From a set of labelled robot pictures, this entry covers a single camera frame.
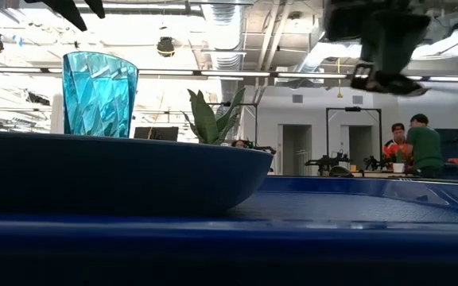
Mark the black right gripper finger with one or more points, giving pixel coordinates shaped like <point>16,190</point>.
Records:
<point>362,79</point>
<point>402,85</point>

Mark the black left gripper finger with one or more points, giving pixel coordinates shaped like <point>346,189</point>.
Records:
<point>97,7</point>
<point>66,10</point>

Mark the teal faceted plastic cup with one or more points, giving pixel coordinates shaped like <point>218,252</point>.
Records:
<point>99,95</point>

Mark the blue round plate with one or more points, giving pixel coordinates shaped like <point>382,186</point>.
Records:
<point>113,175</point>

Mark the black background robot arm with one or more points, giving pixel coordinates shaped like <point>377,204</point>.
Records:
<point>326,162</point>
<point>376,163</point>

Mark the blue plastic tray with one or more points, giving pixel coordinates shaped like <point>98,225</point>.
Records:
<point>332,238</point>

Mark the ceiling light strip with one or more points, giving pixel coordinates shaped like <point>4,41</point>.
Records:
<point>205,73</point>
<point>312,75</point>

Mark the person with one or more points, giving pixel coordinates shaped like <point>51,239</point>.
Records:
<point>239,143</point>
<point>425,147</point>
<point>397,145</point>

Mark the dark blue board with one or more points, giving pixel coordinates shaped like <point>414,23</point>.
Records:
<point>453,145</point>

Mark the small white background pot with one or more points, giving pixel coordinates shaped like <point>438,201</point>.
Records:
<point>398,167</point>

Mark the dark monitor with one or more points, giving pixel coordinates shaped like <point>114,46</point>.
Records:
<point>155,133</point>

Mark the green succulent plant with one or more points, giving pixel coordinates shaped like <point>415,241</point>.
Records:
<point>209,119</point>

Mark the black frame stand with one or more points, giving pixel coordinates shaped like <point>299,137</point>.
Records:
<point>353,109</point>

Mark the silver ventilation duct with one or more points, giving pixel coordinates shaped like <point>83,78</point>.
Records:
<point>225,35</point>

